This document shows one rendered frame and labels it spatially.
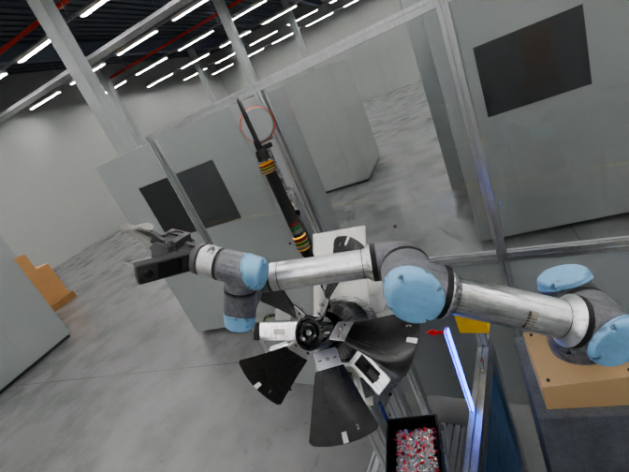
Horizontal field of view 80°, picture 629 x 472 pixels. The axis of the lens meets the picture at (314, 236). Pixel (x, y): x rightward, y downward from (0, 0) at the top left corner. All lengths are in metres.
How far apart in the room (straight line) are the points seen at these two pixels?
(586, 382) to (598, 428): 0.13
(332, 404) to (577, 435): 0.66
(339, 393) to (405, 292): 0.64
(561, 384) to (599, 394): 0.09
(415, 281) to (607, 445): 0.71
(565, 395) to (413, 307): 0.52
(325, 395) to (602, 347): 0.78
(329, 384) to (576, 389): 0.69
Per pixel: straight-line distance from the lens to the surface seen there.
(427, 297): 0.79
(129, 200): 4.00
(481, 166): 1.66
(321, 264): 0.93
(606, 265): 1.87
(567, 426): 1.22
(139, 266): 0.86
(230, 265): 0.83
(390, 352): 1.21
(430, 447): 1.37
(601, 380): 1.16
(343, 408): 1.34
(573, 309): 0.96
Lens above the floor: 1.94
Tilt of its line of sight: 20 degrees down
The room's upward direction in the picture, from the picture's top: 24 degrees counter-clockwise
